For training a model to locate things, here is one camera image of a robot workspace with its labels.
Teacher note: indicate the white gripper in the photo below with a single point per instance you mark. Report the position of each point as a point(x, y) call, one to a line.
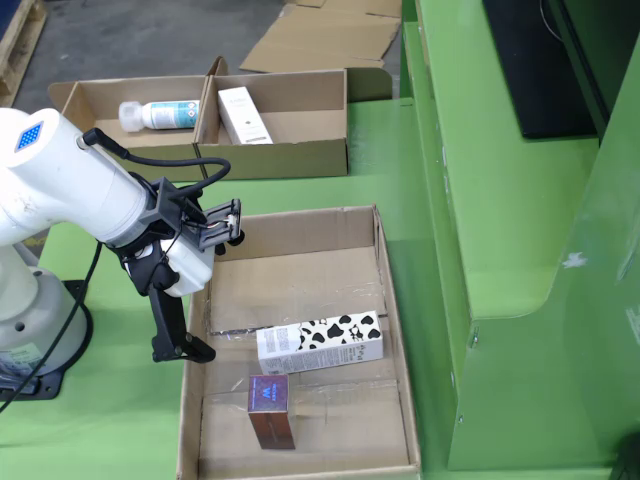
point(192, 267)

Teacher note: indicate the red-brown Secret carton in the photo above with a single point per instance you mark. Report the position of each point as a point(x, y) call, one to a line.
point(270, 395)

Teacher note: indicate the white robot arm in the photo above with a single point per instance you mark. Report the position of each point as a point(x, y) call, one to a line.
point(65, 180)

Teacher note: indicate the large cardboard tray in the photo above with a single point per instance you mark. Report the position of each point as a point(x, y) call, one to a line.
point(300, 280)

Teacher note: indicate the shallow open cardboard box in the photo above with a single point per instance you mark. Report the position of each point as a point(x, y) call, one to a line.
point(150, 165)
point(280, 160)

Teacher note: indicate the flattened cardboard sheet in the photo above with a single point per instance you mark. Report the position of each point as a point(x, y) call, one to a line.
point(320, 40)

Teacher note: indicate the cow print carton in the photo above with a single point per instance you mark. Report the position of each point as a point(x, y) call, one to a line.
point(320, 350)

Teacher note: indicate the plain white carton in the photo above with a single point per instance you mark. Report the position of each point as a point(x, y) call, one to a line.
point(242, 117)

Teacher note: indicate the white bottle teal label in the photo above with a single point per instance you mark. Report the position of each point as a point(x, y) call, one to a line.
point(165, 115)

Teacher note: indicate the wooden pallet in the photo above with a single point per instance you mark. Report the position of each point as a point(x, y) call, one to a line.
point(20, 40)

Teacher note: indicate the black flat panel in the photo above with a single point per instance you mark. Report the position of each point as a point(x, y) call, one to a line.
point(540, 75)

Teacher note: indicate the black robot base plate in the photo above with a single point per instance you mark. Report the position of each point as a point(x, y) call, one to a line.
point(75, 365)

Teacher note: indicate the green metal frame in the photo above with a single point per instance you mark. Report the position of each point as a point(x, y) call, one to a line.
point(500, 200)

